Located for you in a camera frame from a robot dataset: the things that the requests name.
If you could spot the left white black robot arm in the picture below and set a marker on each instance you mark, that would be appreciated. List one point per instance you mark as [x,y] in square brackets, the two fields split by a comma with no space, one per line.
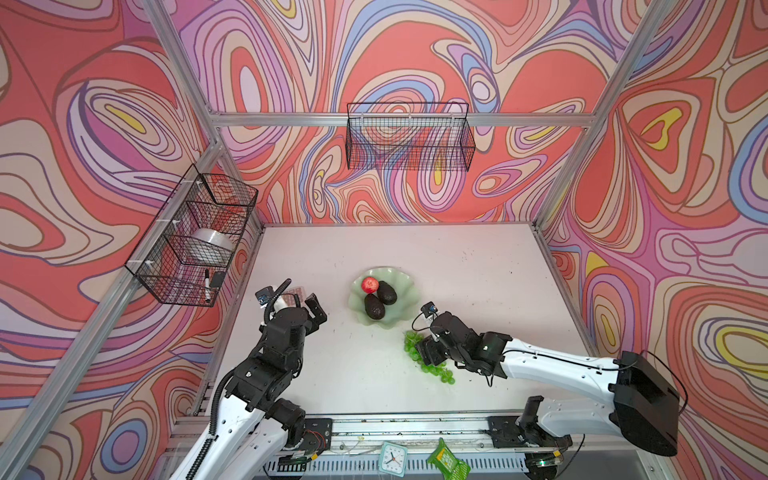
[250,421]

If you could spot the black wire basket back wall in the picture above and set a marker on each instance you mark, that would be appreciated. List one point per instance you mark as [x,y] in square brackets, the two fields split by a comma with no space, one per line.
[409,136]

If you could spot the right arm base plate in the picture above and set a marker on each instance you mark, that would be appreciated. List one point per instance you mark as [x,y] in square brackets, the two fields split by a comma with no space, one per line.
[509,432]

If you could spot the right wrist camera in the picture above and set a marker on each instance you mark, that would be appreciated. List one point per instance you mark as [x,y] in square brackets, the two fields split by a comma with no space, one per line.
[429,310]

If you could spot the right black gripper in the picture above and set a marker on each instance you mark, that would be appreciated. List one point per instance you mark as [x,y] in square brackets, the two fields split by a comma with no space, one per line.
[428,349]

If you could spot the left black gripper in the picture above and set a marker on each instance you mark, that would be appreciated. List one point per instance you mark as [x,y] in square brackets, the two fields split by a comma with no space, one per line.
[311,324]

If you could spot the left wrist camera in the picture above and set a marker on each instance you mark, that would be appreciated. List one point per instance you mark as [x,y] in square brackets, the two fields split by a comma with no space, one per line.
[264,295]

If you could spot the green snack packet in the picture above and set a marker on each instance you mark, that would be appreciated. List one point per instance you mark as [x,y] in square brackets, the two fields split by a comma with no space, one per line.
[447,463]

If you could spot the red fake apple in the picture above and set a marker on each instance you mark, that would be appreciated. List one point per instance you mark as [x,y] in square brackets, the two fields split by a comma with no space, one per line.
[370,285]

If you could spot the dark avocado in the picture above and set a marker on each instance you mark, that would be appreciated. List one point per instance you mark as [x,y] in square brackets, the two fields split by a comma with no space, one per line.
[386,294]
[373,307]

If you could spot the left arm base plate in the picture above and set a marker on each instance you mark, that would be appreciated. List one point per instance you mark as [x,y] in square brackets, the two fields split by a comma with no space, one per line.
[312,435]

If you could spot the black wire basket left wall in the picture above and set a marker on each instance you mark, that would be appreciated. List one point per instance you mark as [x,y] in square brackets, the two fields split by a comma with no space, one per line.
[170,264]

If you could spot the small teal clock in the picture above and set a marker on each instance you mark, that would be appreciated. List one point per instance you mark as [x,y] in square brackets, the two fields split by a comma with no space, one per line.
[393,459]

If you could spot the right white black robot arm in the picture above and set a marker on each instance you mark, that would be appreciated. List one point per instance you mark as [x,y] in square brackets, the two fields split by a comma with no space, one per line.
[625,396]

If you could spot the black marker in basket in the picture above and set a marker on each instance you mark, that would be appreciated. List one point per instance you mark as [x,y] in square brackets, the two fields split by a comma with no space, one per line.
[207,289]

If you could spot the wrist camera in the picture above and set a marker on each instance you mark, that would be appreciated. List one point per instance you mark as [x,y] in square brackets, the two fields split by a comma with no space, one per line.
[429,310]
[264,295]

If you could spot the light green scalloped fruit bowl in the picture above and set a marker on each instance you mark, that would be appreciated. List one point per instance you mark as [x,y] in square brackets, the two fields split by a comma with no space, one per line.
[404,310]

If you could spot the green fake grape bunch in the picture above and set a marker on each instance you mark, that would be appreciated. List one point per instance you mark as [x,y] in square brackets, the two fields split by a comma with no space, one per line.
[442,372]

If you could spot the black wire basket wall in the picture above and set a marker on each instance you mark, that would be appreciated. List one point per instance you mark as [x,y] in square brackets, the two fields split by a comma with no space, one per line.
[409,136]
[170,264]

